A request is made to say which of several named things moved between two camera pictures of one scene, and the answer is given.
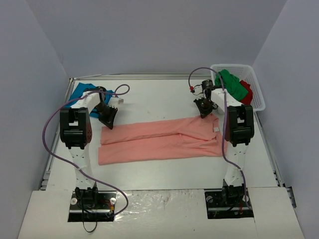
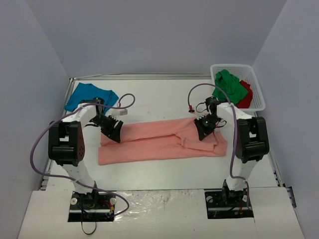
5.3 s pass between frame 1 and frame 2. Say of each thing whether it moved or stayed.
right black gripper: moved
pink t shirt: stayed
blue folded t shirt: stayed
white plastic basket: stayed
